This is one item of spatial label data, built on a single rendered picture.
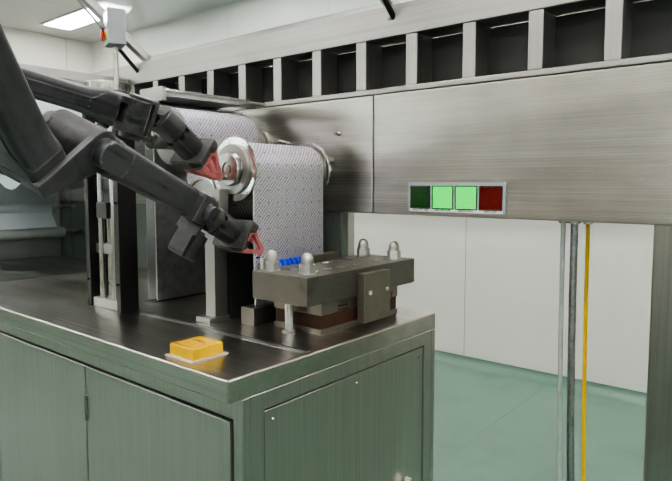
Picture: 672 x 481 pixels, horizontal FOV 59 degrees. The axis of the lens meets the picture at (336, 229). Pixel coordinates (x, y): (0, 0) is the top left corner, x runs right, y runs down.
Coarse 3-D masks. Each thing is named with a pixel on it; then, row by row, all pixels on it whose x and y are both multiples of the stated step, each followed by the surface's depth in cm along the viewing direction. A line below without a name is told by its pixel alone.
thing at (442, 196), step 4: (436, 188) 139; (440, 188) 139; (444, 188) 138; (448, 188) 137; (436, 192) 139; (440, 192) 139; (444, 192) 138; (448, 192) 137; (436, 196) 139; (440, 196) 139; (444, 196) 138; (448, 196) 137; (436, 200) 139; (440, 200) 139; (444, 200) 138; (448, 200) 137; (436, 204) 140; (440, 204) 139; (444, 204) 138; (448, 204) 138
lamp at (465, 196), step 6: (456, 192) 136; (462, 192) 135; (468, 192) 134; (474, 192) 133; (456, 198) 136; (462, 198) 135; (468, 198) 134; (474, 198) 133; (456, 204) 136; (462, 204) 135; (468, 204) 134; (474, 204) 133
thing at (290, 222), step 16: (256, 192) 134; (272, 192) 137; (288, 192) 141; (304, 192) 146; (320, 192) 150; (256, 208) 134; (272, 208) 138; (288, 208) 142; (304, 208) 146; (320, 208) 151; (272, 224) 138; (288, 224) 142; (304, 224) 146; (320, 224) 151; (272, 240) 138; (288, 240) 142; (304, 240) 147; (320, 240) 151; (256, 256) 134; (288, 256) 143
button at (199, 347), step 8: (200, 336) 115; (176, 344) 109; (184, 344) 109; (192, 344) 109; (200, 344) 109; (208, 344) 109; (216, 344) 110; (176, 352) 109; (184, 352) 107; (192, 352) 106; (200, 352) 107; (208, 352) 109; (216, 352) 110; (192, 360) 106
